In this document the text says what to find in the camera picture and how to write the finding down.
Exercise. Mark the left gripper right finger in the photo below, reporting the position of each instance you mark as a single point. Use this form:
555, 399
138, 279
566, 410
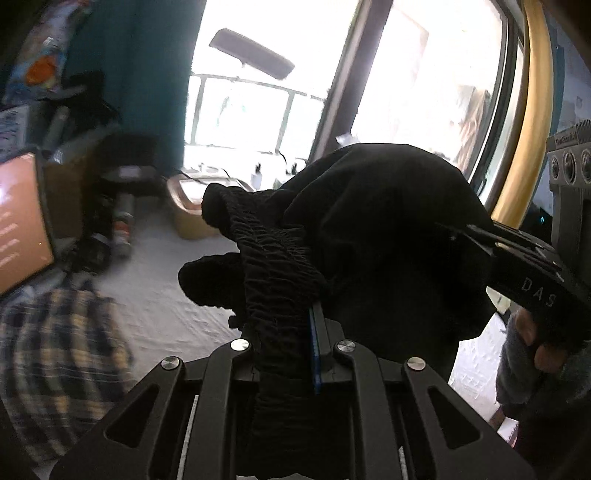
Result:
379, 419

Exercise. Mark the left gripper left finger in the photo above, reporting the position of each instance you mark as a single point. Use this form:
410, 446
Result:
174, 423

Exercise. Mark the black pants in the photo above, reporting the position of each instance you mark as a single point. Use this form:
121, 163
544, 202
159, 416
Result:
365, 233

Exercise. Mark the right hand in glove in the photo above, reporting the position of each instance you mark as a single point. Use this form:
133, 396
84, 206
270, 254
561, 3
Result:
528, 366

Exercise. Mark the yellow curtain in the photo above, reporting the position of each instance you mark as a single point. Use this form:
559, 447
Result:
526, 164

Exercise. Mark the plaid checkered cloth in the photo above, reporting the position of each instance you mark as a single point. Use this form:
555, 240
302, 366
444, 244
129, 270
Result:
64, 365

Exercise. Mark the small spray can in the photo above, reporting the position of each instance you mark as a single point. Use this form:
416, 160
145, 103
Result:
122, 225

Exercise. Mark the tablet with orange screen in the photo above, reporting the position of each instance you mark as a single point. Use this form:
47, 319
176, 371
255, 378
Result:
26, 245

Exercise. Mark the tan lidded storage box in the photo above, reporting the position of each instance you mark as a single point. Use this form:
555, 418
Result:
185, 194

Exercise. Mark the black desk lamp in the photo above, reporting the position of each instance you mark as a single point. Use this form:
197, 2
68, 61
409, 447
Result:
252, 53

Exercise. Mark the colourful snack bag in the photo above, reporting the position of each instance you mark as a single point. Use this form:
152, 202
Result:
37, 71

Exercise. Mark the teal curtain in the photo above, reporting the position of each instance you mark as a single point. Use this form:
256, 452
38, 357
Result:
144, 50

